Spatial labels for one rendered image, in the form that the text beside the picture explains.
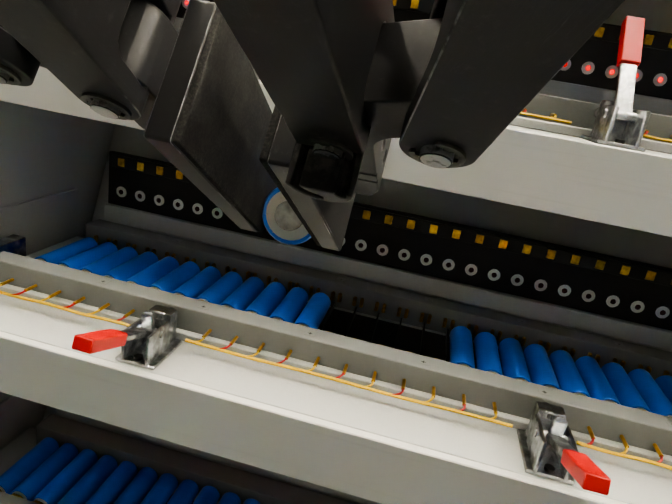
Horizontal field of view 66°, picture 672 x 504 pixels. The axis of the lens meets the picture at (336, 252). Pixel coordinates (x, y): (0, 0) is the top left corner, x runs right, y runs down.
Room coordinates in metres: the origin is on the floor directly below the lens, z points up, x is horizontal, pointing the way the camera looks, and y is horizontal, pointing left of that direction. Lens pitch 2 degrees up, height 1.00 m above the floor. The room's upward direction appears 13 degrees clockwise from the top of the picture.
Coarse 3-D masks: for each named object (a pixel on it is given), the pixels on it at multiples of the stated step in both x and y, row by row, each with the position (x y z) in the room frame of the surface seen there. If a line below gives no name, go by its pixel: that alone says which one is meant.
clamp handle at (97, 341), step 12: (144, 324) 0.35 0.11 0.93; (84, 336) 0.28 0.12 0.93; (96, 336) 0.29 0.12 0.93; (108, 336) 0.29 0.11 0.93; (120, 336) 0.31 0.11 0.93; (132, 336) 0.32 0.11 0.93; (144, 336) 0.34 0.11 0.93; (72, 348) 0.28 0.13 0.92; (84, 348) 0.28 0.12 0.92; (96, 348) 0.28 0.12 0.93; (108, 348) 0.30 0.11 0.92
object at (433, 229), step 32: (128, 160) 0.50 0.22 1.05; (128, 192) 0.52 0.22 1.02; (160, 192) 0.51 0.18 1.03; (192, 192) 0.50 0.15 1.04; (224, 224) 0.51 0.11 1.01; (352, 224) 0.48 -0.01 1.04; (384, 224) 0.47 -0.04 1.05; (416, 224) 0.46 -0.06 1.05; (448, 224) 0.46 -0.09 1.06; (352, 256) 0.49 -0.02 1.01; (384, 256) 0.48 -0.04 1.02; (416, 256) 0.48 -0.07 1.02; (448, 256) 0.47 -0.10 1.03; (480, 256) 0.46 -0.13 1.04; (512, 256) 0.46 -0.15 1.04; (544, 256) 0.45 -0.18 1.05; (576, 256) 0.44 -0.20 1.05; (608, 256) 0.44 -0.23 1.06; (512, 288) 0.47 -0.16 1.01; (576, 288) 0.46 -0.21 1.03; (608, 288) 0.45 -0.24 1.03; (640, 288) 0.44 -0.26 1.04; (640, 320) 0.45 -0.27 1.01
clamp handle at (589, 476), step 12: (552, 420) 0.31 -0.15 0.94; (552, 432) 0.31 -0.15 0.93; (552, 444) 0.30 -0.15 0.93; (564, 444) 0.29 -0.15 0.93; (564, 456) 0.27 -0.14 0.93; (576, 456) 0.27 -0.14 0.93; (576, 468) 0.26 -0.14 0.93; (588, 468) 0.25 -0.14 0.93; (576, 480) 0.25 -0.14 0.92; (588, 480) 0.24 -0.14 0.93; (600, 480) 0.24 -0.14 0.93; (600, 492) 0.24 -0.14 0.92
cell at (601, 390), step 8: (576, 360) 0.43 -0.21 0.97; (584, 360) 0.42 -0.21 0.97; (592, 360) 0.42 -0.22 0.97; (584, 368) 0.41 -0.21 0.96; (592, 368) 0.40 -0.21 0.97; (600, 368) 0.41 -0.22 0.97; (584, 376) 0.40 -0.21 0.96; (592, 376) 0.39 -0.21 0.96; (600, 376) 0.39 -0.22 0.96; (592, 384) 0.39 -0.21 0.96; (600, 384) 0.38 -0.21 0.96; (608, 384) 0.38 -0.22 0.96; (592, 392) 0.38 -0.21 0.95; (600, 392) 0.37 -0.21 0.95; (608, 392) 0.37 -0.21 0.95; (608, 400) 0.37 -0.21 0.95; (616, 400) 0.36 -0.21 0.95
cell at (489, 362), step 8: (480, 336) 0.43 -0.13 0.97; (488, 336) 0.43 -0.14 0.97; (480, 344) 0.42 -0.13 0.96; (488, 344) 0.41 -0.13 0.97; (496, 344) 0.42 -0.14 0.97; (480, 352) 0.40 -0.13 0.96; (488, 352) 0.40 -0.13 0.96; (496, 352) 0.40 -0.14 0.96; (480, 360) 0.39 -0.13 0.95; (488, 360) 0.39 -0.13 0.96; (496, 360) 0.39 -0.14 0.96; (480, 368) 0.38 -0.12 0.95; (488, 368) 0.38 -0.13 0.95; (496, 368) 0.38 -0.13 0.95
